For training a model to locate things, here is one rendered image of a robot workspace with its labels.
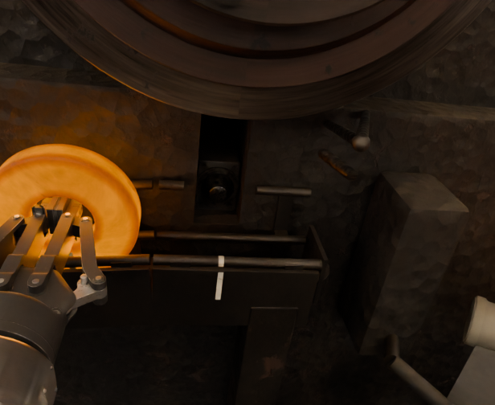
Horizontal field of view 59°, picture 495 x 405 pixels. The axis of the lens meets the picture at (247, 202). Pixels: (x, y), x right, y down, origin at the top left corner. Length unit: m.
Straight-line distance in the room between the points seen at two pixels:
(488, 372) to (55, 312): 1.41
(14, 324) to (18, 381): 0.04
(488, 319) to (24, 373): 0.47
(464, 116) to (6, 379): 0.54
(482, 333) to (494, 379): 1.01
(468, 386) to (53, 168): 1.32
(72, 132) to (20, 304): 0.25
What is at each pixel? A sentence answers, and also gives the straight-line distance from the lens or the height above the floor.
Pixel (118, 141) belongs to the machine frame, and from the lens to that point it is 0.53.
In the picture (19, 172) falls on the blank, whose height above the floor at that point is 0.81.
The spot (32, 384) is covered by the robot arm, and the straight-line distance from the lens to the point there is 0.31.
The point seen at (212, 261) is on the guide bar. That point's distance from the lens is 0.49.
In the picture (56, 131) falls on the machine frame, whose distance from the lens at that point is 0.54.
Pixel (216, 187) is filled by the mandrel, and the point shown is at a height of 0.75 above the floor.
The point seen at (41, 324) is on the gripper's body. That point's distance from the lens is 0.34.
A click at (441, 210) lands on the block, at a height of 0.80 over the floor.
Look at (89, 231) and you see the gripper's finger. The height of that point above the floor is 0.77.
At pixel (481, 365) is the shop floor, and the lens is 1.61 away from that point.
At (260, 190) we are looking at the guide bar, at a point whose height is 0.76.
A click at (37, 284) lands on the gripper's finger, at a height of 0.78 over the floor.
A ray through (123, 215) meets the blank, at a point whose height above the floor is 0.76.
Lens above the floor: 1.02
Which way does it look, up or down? 30 degrees down
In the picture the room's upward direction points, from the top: 8 degrees clockwise
